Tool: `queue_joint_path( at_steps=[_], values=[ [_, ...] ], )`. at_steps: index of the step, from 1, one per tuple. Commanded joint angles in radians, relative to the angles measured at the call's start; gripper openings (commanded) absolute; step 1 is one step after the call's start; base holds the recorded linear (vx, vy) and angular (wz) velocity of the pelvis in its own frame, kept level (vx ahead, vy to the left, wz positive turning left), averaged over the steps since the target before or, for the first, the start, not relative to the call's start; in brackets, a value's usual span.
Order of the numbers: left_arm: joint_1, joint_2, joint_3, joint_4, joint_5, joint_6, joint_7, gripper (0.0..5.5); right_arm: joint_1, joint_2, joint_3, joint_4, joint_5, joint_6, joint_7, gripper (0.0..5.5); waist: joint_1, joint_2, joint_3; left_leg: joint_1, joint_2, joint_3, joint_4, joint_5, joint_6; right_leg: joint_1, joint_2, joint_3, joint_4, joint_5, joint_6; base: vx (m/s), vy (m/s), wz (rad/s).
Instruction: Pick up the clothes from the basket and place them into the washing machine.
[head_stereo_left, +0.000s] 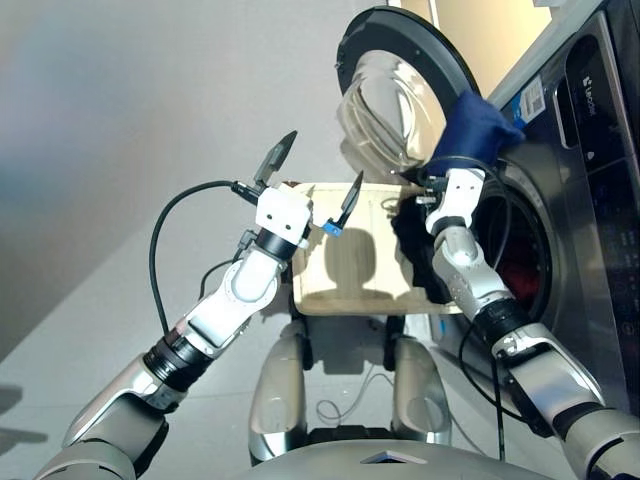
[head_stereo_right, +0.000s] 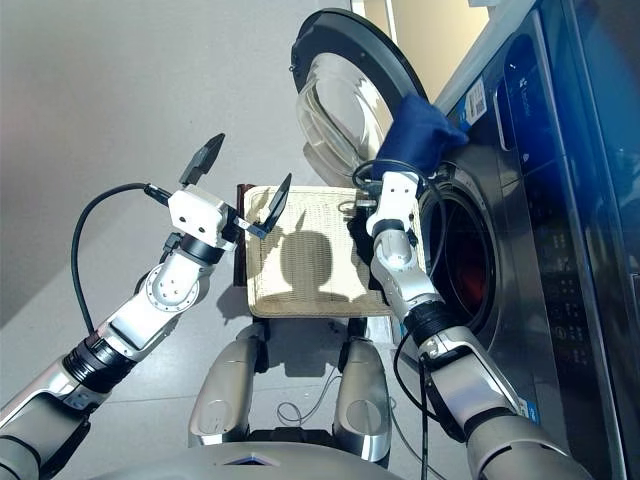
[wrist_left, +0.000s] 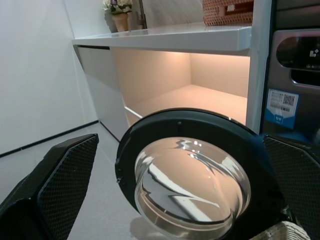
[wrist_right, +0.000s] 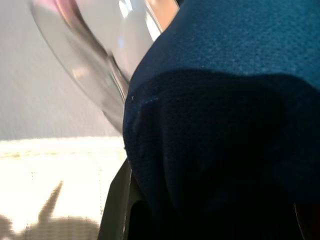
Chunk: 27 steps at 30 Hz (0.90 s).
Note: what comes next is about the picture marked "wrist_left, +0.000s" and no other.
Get pale woven basket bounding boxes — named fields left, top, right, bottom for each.
left=246, top=221, right=312, bottom=240

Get grey washing machine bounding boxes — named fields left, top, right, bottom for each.
left=259, top=0, right=320, bottom=151

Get round glass washing machine door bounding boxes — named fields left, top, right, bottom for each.
left=114, top=107, right=291, bottom=237

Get blue QR code sticker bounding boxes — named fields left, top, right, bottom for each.
left=266, top=88, right=300, bottom=130

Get white flowers in beige pot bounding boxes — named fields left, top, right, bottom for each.
left=101, top=0, right=133, bottom=33

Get brown woven box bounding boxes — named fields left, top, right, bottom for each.
left=201, top=0, right=255, bottom=26

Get white counter cabinet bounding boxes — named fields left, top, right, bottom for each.
left=71, top=24, right=270, bottom=143

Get grey metal faucet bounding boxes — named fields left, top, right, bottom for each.
left=136, top=0, right=148, bottom=32

